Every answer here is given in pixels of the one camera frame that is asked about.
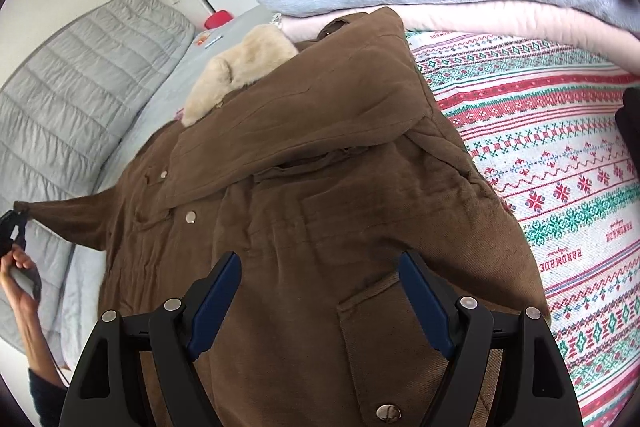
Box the brown jacket with fur collar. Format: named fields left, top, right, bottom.
left=12, top=7, right=553, bottom=427

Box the person's left forearm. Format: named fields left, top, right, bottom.
left=0, top=292, right=69, bottom=410

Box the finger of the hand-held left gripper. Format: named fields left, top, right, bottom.
left=0, top=208, right=27, bottom=258

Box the person's left hand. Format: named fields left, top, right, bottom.
left=0, top=244, right=40, bottom=310

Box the grey bed sheet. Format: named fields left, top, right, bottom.
left=50, top=9, right=283, bottom=358

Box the patterned knit blanket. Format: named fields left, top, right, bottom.
left=402, top=29, right=640, bottom=427

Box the grey quilted headboard cushion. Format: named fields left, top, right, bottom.
left=0, top=0, right=197, bottom=365

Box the pale pink blanket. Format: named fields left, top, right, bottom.
left=279, top=2, right=640, bottom=80

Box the red container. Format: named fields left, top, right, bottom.
left=204, top=10, right=234, bottom=30

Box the dark cloth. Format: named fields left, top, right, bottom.
left=615, top=86, right=640, bottom=170

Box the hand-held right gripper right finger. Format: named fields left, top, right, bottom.
left=398, top=250, right=584, bottom=427

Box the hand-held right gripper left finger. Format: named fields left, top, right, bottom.
left=59, top=251, right=243, bottom=427

